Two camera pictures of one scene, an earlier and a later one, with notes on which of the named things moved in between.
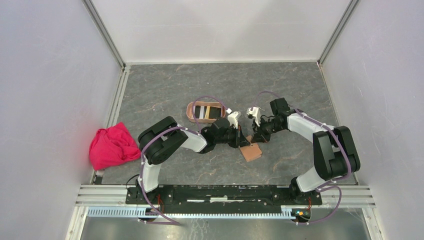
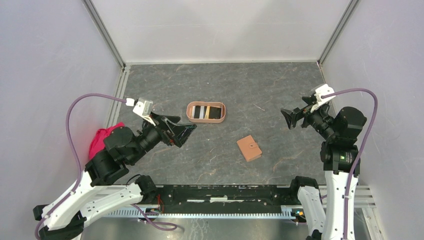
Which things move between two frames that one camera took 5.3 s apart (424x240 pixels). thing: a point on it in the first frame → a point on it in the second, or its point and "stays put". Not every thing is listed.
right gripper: [259, 137] → [292, 116]
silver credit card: [201, 112] stays put
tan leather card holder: [251, 152] stays put
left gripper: [239, 140] → [181, 132]
